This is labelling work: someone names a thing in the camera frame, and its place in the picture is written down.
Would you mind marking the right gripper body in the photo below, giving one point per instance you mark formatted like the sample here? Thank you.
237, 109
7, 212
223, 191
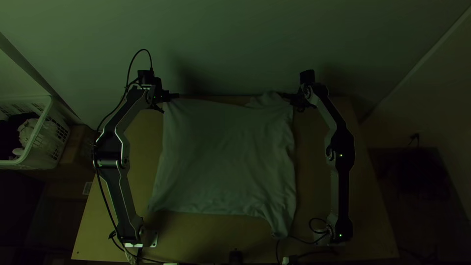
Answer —
298, 101

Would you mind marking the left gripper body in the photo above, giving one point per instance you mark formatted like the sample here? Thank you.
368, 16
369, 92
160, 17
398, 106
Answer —
162, 96

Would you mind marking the white t-shirt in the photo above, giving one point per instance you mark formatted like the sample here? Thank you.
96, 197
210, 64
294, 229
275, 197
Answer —
228, 154

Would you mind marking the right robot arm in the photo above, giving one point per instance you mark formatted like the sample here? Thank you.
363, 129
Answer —
340, 154

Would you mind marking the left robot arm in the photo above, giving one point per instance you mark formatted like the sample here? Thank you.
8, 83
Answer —
115, 147

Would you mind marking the white laundry basket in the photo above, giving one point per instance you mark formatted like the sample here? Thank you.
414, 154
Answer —
44, 147

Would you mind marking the heap of clothes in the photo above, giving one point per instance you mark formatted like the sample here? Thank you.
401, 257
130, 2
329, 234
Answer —
25, 132

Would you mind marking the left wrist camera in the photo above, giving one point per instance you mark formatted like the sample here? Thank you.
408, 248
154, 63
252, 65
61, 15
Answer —
145, 77

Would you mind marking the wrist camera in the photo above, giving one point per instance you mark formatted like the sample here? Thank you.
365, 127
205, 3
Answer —
145, 77
307, 76

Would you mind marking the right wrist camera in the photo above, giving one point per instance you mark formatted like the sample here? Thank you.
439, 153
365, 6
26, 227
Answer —
307, 76

